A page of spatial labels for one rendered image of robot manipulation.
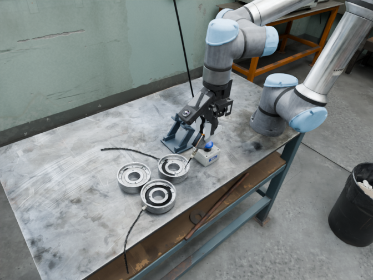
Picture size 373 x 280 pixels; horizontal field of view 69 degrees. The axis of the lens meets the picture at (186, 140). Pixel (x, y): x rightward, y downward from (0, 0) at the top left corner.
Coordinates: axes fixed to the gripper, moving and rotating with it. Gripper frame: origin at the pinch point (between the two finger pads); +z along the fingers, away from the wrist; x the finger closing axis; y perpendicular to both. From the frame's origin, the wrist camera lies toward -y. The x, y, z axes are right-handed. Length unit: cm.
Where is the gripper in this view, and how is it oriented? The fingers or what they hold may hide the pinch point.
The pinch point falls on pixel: (202, 138)
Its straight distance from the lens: 86.5
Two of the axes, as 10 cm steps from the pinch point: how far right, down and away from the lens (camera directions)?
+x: -6.1, -5.4, 5.8
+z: -0.6, 7.6, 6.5
